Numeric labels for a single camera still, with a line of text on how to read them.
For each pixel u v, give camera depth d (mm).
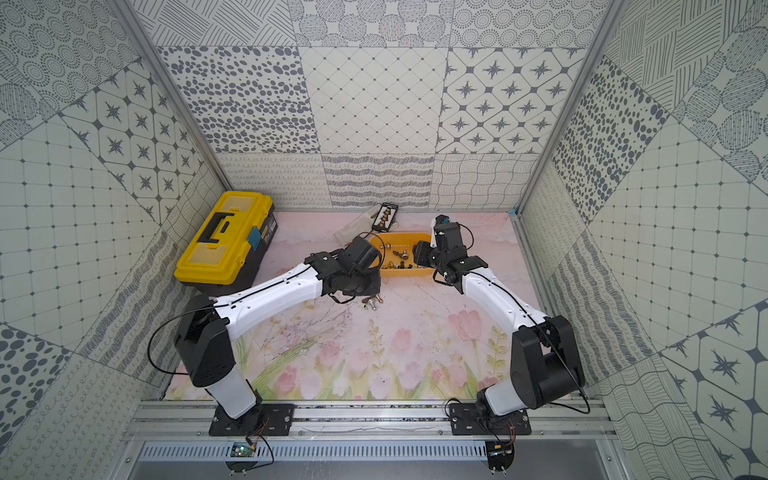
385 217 1172
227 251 867
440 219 786
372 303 943
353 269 626
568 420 764
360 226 1150
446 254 670
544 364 430
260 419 676
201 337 439
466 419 735
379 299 954
